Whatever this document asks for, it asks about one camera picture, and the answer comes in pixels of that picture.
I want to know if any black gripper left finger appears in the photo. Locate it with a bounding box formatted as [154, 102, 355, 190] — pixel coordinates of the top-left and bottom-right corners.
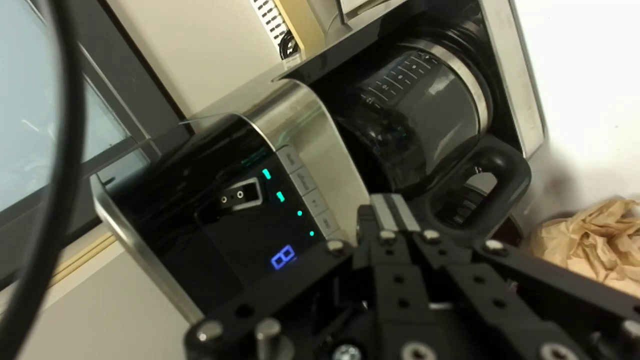
[185, 195, 429, 360]

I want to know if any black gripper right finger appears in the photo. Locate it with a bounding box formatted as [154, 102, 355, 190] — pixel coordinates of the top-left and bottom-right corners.
[392, 195, 640, 360]

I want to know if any black steel coffee maker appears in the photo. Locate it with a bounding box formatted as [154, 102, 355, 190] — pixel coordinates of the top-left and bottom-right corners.
[89, 0, 551, 326]

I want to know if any crumpled brown paper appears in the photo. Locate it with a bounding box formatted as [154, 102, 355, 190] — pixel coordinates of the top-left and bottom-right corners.
[526, 195, 640, 301]

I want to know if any white vented appliance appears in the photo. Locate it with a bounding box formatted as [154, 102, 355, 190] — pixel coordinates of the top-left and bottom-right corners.
[246, 0, 407, 64]

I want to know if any dark framed glass panel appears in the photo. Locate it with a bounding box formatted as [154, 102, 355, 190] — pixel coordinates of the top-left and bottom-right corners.
[0, 0, 196, 291]

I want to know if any glass carafe black handle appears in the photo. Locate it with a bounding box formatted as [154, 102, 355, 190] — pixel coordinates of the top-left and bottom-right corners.
[333, 39, 535, 234]

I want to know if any thick black hanging cable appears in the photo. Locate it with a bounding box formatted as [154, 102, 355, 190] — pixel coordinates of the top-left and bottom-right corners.
[0, 0, 90, 360]

